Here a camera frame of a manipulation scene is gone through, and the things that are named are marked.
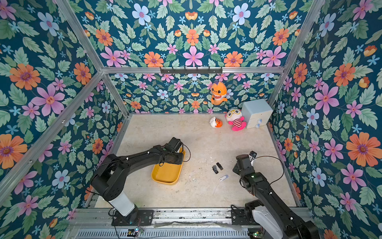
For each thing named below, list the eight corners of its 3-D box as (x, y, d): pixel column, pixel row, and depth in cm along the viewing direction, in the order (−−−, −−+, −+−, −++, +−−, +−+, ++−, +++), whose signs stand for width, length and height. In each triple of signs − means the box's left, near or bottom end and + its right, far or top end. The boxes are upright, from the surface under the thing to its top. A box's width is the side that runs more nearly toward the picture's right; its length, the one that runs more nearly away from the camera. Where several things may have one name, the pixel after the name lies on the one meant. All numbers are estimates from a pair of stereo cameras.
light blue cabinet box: (244, 131, 112) (250, 116, 99) (237, 116, 122) (241, 101, 109) (267, 127, 115) (275, 112, 102) (258, 113, 125) (264, 98, 112)
